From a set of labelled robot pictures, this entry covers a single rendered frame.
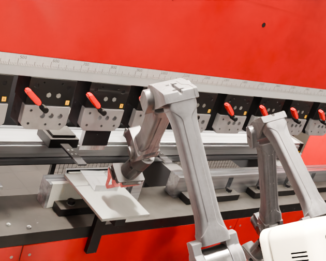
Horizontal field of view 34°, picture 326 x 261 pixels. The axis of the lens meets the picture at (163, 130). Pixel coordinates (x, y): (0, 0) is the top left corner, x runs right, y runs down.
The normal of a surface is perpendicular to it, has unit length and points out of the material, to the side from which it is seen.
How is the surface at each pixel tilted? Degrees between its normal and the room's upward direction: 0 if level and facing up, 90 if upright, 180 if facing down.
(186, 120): 62
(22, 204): 0
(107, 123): 90
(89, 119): 90
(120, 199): 0
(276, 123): 42
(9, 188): 0
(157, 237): 90
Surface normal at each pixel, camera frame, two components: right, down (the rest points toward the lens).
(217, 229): 0.24, -0.07
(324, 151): -0.77, -0.02
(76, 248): 0.56, 0.46
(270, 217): 0.28, 0.42
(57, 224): 0.30, -0.89
